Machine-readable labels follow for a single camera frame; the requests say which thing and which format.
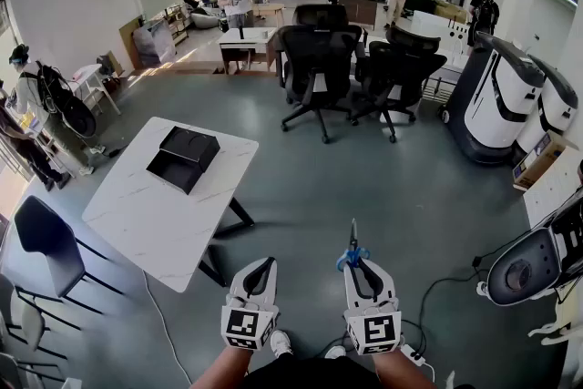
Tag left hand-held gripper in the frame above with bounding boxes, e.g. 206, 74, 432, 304
221, 258, 280, 352

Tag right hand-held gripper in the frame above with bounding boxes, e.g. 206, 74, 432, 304
342, 258, 403, 356

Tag blue-handled scissors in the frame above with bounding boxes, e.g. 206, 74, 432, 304
335, 218, 372, 274

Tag black box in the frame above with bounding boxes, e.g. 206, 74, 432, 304
145, 126, 221, 196

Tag person's right forearm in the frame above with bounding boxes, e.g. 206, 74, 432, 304
371, 348, 439, 389

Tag person's left forearm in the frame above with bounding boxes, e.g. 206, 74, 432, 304
189, 345, 257, 389

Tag cardboard box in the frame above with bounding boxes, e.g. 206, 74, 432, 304
511, 130, 580, 192

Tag person's left white shoe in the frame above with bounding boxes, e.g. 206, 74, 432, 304
270, 330, 292, 357

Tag white power strip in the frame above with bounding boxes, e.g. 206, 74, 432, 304
397, 343, 430, 366

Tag person's black clothing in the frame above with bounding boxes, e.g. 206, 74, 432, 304
244, 353, 380, 389

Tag white marble table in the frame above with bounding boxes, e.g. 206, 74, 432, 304
81, 117, 260, 293

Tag white robot with black dish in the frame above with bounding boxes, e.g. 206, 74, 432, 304
476, 185, 583, 307

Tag white locker cabinet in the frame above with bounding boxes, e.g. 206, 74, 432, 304
522, 144, 583, 230

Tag dark upholstered chair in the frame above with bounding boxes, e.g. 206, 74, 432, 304
13, 194, 125, 316

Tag black office chair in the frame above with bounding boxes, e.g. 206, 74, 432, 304
349, 26, 449, 144
276, 4, 366, 145

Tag white and black service robot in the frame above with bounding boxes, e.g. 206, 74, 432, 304
438, 31, 547, 165
514, 54, 580, 157

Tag beige upholstered chair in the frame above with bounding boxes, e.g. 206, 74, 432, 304
0, 271, 70, 362

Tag small white desk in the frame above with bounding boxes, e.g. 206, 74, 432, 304
217, 26, 279, 75

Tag white side table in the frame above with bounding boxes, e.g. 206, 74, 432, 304
66, 63, 123, 116

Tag white panel cabinet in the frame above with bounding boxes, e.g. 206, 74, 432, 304
411, 9, 471, 61

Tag grey beanbag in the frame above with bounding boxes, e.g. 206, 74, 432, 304
189, 10, 222, 30

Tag light wooden table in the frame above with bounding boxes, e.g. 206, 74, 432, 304
251, 2, 286, 29

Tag dark wooden desk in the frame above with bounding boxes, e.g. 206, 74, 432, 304
338, 0, 381, 32

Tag black cable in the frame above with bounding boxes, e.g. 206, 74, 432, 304
400, 253, 492, 356

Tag white cable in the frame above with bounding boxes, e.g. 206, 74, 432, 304
142, 269, 193, 384

